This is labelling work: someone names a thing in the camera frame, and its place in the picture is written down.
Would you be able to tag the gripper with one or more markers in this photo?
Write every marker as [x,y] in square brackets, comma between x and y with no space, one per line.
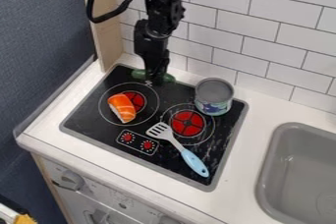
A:
[151,43]

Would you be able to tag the silver can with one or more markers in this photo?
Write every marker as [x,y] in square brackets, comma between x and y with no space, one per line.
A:
[213,96]

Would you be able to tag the toy stove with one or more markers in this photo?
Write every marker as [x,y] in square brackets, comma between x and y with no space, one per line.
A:
[153,126]

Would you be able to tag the toy sink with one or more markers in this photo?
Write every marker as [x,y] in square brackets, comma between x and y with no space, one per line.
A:
[302,175]

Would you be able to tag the orange toy salmon sushi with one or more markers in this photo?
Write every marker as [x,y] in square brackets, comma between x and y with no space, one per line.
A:
[123,107]

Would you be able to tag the green toy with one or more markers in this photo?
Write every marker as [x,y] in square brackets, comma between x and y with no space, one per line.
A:
[168,78]

